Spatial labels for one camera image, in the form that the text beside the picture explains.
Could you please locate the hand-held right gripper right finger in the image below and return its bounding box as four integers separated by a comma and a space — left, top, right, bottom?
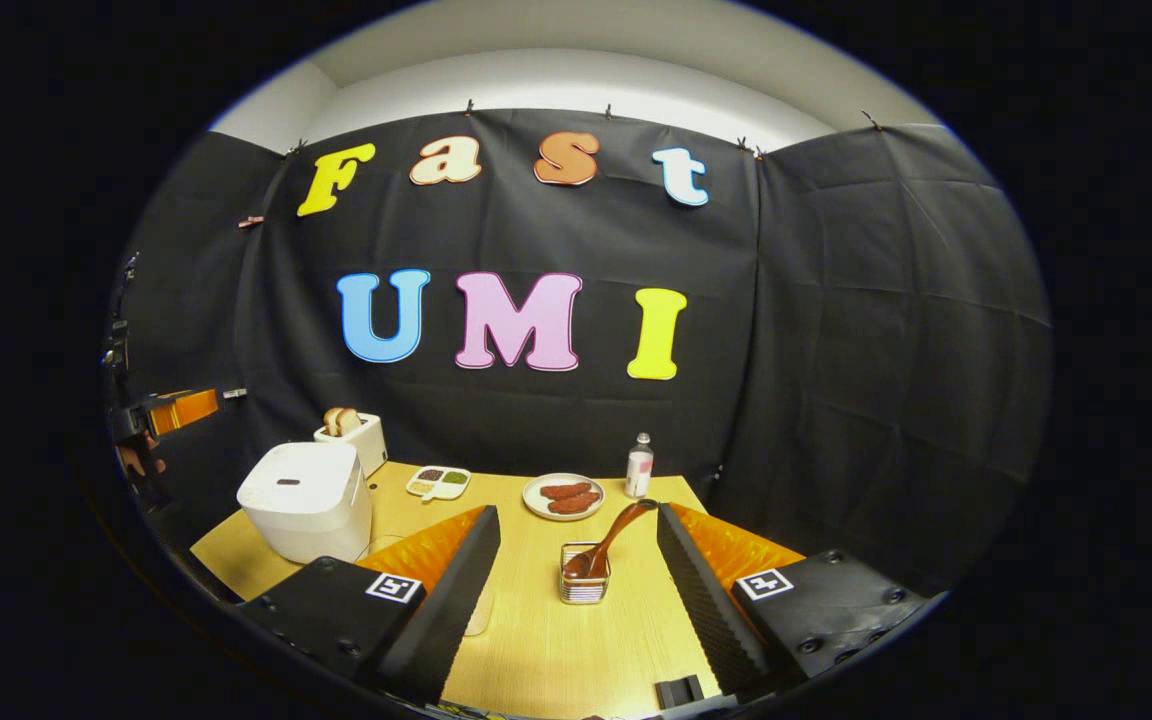
656, 502, 929, 701

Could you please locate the white divided grain dish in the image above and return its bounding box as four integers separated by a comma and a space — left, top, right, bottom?
406, 465, 473, 501

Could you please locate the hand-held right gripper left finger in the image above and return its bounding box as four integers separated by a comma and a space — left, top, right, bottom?
236, 505, 502, 707

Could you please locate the small bottle with pink label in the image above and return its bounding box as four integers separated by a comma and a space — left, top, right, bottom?
625, 432, 655, 499

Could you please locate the white round plate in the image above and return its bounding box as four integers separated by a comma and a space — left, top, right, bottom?
522, 472, 606, 522

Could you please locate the black backdrop cloth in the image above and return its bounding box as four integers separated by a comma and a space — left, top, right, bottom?
106, 108, 1052, 601

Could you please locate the white rice cooker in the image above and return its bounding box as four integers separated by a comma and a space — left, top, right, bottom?
236, 441, 374, 564

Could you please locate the brown wooden spoon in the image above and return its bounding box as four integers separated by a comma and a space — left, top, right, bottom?
563, 498, 659, 581

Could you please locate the white toaster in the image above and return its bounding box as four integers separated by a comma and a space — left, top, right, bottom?
313, 413, 389, 478

